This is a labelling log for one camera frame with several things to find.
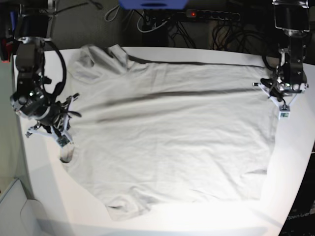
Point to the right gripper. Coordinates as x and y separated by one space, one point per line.
55 122

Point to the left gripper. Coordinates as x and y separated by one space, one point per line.
283 95

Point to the light grey t-shirt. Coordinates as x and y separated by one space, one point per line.
158 133

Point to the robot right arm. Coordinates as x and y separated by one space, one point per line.
31 99

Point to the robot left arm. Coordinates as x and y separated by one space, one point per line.
288 79

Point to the red and black clamp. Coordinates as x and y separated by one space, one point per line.
5 49

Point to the grey side cabinet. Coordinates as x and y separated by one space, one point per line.
17 217

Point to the black power strip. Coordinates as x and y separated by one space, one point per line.
212 15

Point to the blue box overhead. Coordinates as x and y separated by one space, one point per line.
153 4

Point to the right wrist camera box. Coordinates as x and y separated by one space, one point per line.
63 141

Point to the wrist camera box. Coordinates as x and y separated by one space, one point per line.
284 114
63 141

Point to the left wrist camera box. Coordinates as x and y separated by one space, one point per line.
284 114

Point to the blue handled tool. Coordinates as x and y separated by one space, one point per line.
15 23

